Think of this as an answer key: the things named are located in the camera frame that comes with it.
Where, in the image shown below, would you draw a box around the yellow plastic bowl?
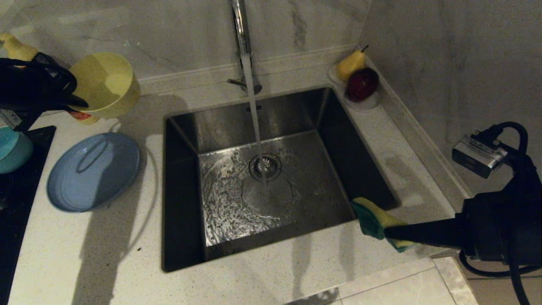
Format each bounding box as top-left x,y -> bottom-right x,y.
68,52 -> 141,119

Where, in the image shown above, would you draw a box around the orange-label dish soap bottle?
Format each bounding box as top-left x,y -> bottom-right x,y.
0,33 -> 101,126

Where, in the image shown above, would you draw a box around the yellow sponge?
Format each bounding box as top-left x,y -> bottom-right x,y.
351,196 -> 418,253

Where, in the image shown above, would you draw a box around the teal plastic bowl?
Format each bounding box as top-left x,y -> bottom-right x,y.
0,126 -> 34,175

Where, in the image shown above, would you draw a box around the chrome faucet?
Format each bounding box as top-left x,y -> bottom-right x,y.
227,0 -> 263,96

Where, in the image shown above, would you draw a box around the stainless steel sink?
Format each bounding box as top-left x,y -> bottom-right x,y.
161,87 -> 401,273

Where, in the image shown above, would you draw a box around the metal sink drain strainer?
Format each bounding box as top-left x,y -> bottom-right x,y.
249,153 -> 282,183

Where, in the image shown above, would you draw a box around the light blue plate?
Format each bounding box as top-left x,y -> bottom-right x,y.
46,132 -> 141,213

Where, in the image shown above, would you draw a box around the black induction cooktop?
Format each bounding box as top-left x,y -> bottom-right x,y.
0,126 -> 56,305

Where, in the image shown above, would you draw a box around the white fruit dish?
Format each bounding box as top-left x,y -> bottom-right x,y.
328,66 -> 381,111

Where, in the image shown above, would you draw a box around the dark red apple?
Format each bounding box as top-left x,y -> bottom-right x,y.
346,67 -> 380,103

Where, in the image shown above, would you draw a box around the yellow pear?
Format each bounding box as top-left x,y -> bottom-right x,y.
337,45 -> 369,83

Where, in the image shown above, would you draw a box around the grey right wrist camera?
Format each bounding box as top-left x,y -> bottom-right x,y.
451,133 -> 509,179

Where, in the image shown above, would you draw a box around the black cable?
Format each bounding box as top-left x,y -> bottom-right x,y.
459,121 -> 542,305

